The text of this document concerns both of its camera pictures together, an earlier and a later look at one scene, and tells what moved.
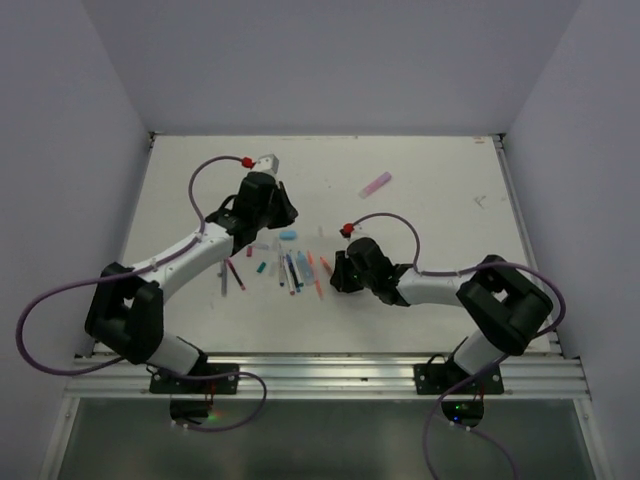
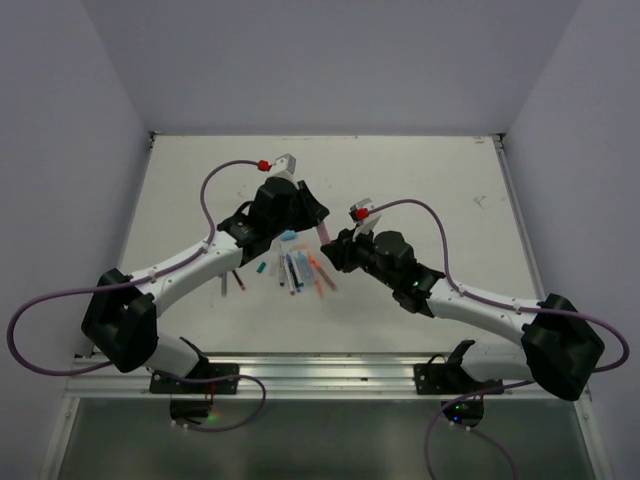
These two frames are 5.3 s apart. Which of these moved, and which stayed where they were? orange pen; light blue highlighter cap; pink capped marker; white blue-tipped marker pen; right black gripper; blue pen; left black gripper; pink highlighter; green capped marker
Moved: left black gripper; right black gripper; pink highlighter
Stayed: blue pen; pink capped marker; light blue highlighter cap; orange pen; green capped marker; white blue-tipped marker pen
